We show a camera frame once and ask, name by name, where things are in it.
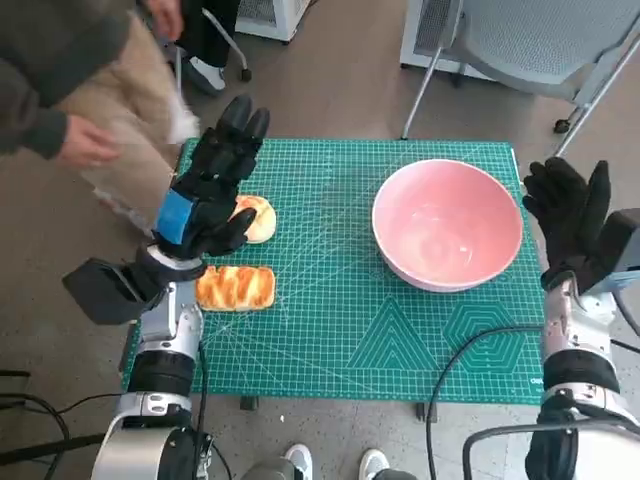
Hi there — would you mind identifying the person's right hand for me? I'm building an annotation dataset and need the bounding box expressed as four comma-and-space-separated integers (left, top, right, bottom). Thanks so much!
57, 114, 122, 170

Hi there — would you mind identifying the grey chair with castors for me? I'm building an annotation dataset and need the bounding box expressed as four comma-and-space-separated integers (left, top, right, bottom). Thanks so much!
172, 7, 254, 146

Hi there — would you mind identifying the white perforated cabinet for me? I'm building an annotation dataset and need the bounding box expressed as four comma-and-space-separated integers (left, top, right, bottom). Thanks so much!
399, 0, 496, 81

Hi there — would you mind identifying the pink bowl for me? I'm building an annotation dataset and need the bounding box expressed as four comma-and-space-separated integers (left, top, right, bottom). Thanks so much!
371, 158, 525, 294

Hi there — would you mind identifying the grey mesh chair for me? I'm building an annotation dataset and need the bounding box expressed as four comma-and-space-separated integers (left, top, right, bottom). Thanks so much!
402, 0, 640, 159

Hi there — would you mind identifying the black floor cable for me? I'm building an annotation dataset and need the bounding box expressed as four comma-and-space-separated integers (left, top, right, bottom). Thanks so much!
0, 392, 126, 480

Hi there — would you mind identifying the white slatted appliance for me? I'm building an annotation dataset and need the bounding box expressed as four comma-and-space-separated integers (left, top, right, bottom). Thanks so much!
234, 0, 311, 44

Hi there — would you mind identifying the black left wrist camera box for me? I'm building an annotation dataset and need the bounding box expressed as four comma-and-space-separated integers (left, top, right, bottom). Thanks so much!
62, 257, 161, 326

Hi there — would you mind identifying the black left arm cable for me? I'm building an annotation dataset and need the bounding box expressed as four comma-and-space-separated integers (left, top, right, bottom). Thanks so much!
192, 342, 210, 446

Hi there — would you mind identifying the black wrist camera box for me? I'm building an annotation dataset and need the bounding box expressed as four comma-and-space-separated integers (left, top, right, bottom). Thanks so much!
579, 207, 640, 296
62, 257, 161, 326

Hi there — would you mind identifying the black floor bar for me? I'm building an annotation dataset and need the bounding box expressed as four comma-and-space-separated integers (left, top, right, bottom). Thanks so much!
0, 433, 106, 466

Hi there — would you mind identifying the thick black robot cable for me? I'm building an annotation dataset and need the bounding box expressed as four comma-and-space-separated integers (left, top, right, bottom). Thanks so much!
460, 419, 640, 480

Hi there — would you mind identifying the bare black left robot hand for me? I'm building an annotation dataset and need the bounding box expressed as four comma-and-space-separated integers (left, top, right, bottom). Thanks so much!
151, 94, 272, 260

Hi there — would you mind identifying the rectangular striped toy bread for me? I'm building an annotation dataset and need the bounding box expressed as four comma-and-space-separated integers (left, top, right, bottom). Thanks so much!
194, 265, 277, 312

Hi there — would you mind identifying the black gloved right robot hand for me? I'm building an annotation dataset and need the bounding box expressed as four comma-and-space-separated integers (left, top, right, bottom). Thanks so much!
521, 157, 614, 291

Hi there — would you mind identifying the green cutting mat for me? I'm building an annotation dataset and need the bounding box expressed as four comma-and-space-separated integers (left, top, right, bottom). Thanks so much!
122, 137, 547, 405

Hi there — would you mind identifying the round toy bread bun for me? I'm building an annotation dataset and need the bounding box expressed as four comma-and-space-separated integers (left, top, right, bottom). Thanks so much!
228, 194, 278, 245

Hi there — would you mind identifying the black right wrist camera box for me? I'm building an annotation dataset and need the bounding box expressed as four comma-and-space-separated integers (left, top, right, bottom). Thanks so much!
579, 207, 640, 296

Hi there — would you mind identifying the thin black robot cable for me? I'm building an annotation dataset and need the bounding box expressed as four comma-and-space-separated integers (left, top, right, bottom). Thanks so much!
424, 324, 546, 480

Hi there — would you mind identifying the white shoe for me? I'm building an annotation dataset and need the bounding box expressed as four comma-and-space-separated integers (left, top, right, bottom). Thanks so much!
359, 448, 391, 480
284, 443, 315, 480

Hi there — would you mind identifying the person's left hand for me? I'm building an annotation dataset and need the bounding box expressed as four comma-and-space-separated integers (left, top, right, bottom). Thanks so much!
143, 0, 185, 42

